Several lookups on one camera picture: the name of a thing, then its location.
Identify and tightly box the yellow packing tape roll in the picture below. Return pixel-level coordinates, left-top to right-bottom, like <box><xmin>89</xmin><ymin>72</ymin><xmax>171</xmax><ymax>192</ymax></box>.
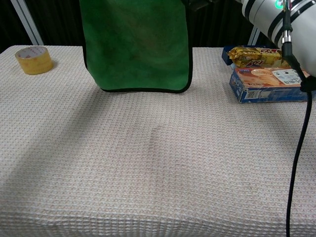
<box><xmin>14</xmin><ymin>46</ymin><xmax>54</xmax><ymax>75</ymax></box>

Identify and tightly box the black curtain panel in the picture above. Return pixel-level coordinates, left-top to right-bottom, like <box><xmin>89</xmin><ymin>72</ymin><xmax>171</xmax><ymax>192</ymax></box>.
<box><xmin>24</xmin><ymin>0</ymin><xmax>86</xmax><ymax>47</ymax></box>
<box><xmin>256</xmin><ymin>32</ymin><xmax>280</xmax><ymax>48</ymax></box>
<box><xmin>0</xmin><ymin>0</ymin><xmax>33</xmax><ymax>54</ymax></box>
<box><xmin>185</xmin><ymin>0</ymin><xmax>257</xmax><ymax>48</ymax></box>

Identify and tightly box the gold snack packet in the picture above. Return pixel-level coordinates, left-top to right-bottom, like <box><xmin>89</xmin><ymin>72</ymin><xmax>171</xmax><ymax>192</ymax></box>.
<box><xmin>227</xmin><ymin>46</ymin><xmax>291</xmax><ymax>69</ymax></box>

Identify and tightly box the green cloth black trim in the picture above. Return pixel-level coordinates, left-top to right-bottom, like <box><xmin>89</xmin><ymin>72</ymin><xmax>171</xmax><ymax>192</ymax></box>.
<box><xmin>79</xmin><ymin>0</ymin><xmax>193</xmax><ymax>94</ymax></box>

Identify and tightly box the white aluminium frame post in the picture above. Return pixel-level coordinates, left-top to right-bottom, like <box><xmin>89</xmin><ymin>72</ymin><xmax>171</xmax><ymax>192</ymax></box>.
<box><xmin>247</xmin><ymin>26</ymin><xmax>260</xmax><ymax>46</ymax></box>
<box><xmin>10</xmin><ymin>0</ymin><xmax>44</xmax><ymax>46</ymax></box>

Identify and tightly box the beige waffle tablecloth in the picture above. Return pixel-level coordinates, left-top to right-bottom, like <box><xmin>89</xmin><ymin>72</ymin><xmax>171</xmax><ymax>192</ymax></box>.
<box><xmin>0</xmin><ymin>45</ymin><xmax>316</xmax><ymax>237</ymax></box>

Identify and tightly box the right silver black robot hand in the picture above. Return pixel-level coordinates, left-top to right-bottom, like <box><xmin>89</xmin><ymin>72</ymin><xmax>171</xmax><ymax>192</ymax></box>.
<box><xmin>181</xmin><ymin>0</ymin><xmax>213</xmax><ymax>12</ymax></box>

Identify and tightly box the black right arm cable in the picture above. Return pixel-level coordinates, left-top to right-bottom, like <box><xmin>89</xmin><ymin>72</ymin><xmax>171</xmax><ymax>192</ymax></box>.
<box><xmin>281</xmin><ymin>0</ymin><xmax>316</xmax><ymax>237</ymax></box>

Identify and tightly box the dark blue snack packet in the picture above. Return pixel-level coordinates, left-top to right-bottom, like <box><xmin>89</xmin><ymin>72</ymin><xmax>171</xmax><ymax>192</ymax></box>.
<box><xmin>221</xmin><ymin>45</ymin><xmax>272</xmax><ymax>66</ymax></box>

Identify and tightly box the orange snack box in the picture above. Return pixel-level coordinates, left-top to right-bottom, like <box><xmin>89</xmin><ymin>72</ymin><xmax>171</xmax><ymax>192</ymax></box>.
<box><xmin>229</xmin><ymin>67</ymin><xmax>316</xmax><ymax>104</ymax></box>

